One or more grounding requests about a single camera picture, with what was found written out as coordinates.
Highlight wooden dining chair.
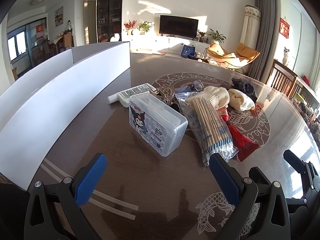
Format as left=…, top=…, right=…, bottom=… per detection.
left=266, top=59, right=298, bottom=99

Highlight white cat by cabinet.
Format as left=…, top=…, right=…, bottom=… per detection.
left=110, top=33, right=120, bottom=42

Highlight white storage bin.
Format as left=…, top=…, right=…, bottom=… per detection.
left=1, top=42, right=130, bottom=190

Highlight orange lounge chair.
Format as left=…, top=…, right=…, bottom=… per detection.
left=207, top=42, right=260, bottom=70

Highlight black television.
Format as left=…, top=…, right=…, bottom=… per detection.
left=159, top=15, right=199, bottom=38

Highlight white cat figurine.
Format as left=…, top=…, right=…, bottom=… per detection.
left=282, top=47, right=290, bottom=66

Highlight red flower vase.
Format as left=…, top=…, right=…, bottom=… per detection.
left=124, top=20, right=137, bottom=35

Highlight dark red snack packet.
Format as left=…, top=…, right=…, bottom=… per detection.
left=227, top=124, right=259, bottom=162

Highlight bag of cotton swabs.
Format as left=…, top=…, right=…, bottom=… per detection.
left=176, top=92, right=238, bottom=166

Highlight clear plastic Kuromi box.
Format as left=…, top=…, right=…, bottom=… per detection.
left=129, top=92, right=188, bottom=157

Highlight white standing air conditioner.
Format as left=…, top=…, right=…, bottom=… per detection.
left=240, top=5, right=261, bottom=49

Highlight blue shopping bag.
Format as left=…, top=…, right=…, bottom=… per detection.
left=181, top=45, right=196, bottom=60

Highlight eyeglasses with blue pouch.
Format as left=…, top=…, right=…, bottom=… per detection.
left=175, top=80, right=204, bottom=94

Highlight green potted plant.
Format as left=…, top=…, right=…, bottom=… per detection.
left=208, top=28, right=227, bottom=43

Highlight red wall hanging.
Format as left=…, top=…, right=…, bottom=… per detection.
left=279, top=18, right=290, bottom=39

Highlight red snack packet with emblem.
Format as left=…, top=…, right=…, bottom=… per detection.
left=217, top=107, right=229, bottom=122

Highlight dark display cabinet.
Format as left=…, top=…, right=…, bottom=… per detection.
left=97, top=0, right=122, bottom=43

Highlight grey curtain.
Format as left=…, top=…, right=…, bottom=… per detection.
left=248, top=0, right=276, bottom=81

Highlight cream knit glove with yellow cuff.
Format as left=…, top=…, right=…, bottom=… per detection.
left=203, top=86, right=230, bottom=109

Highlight green plant on console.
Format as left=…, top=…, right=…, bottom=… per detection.
left=138, top=21, right=154, bottom=34

